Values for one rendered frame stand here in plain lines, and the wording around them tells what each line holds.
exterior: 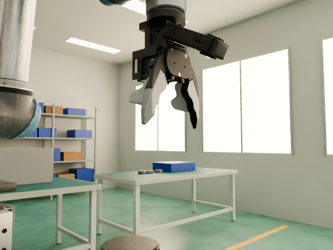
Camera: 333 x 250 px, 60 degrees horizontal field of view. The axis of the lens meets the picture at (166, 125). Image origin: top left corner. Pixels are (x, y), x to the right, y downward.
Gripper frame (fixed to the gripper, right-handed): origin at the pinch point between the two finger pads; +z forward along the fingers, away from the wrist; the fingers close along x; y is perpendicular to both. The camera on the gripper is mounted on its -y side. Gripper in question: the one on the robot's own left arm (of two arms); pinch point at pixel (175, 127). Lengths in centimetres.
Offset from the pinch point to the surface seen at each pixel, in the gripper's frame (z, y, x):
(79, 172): 64, 527, -344
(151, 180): 43, 184, -202
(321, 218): 105, 58, -413
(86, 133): -24, 524, -361
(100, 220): 97, 264, -195
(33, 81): -137, 594, -269
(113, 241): 59, 103, -76
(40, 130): -26, 540, -259
